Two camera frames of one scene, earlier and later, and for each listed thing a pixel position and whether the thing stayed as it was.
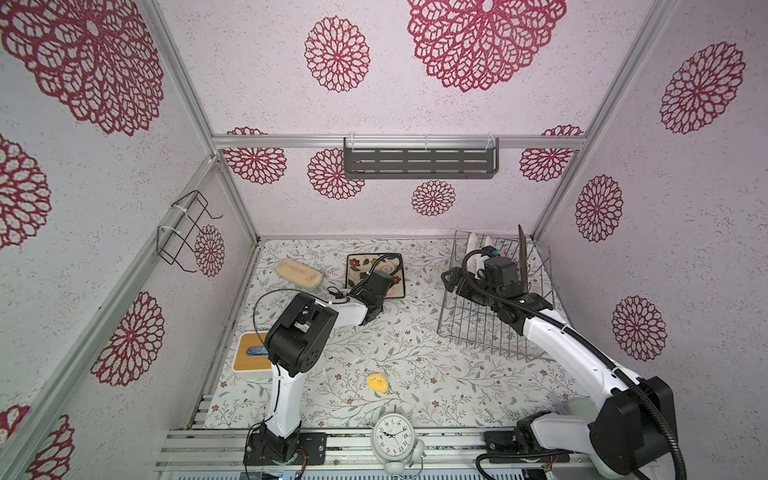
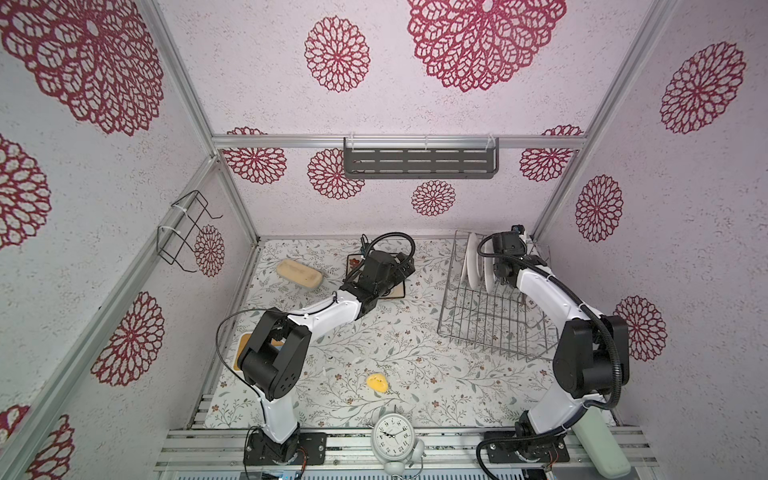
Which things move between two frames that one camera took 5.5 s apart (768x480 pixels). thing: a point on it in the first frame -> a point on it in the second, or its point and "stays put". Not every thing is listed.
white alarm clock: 393,440 stays put
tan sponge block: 299,274 stays put
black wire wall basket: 175,241 stays put
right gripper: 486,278 -> 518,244
